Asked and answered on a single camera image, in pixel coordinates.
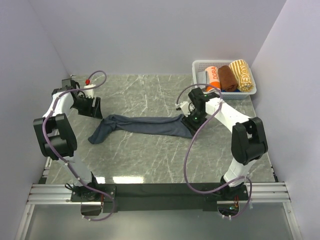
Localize orange white rolled towel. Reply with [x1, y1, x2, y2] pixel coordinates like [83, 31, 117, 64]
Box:
[205, 66, 221, 90]

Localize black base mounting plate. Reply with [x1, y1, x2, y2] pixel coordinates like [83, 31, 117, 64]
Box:
[70, 183, 249, 213]

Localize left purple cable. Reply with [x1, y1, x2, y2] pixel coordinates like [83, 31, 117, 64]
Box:
[42, 70, 116, 222]

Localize purple cable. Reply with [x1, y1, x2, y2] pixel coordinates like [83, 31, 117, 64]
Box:
[42, 70, 116, 222]
[176, 83, 253, 220]

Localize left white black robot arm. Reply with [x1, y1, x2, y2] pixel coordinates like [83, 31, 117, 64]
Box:
[33, 78, 103, 201]

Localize white plastic basket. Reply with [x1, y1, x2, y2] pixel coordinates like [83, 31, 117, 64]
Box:
[192, 59, 257, 100]

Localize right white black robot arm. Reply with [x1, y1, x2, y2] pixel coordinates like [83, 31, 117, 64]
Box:
[175, 84, 268, 200]

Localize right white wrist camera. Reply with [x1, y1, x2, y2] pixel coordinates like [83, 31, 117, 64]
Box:
[175, 101, 193, 117]

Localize grey folded towel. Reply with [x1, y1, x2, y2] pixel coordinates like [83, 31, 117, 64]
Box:
[196, 71, 209, 92]

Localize yellow striped rolled towel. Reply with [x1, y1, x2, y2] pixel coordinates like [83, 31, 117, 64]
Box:
[229, 59, 255, 93]

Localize blue towel in basket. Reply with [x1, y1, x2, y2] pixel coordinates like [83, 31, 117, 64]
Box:
[222, 89, 242, 94]

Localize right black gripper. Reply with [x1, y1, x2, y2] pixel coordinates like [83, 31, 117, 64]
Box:
[181, 108, 209, 137]

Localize brown rolled towel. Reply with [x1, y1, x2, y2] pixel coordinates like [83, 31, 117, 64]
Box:
[218, 65, 238, 92]

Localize dark blue towel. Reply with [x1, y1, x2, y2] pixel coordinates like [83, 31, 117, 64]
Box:
[88, 114, 192, 145]

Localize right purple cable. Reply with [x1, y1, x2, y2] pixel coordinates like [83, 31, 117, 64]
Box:
[176, 83, 253, 220]

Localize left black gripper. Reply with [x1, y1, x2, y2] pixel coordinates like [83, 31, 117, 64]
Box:
[71, 94, 103, 119]

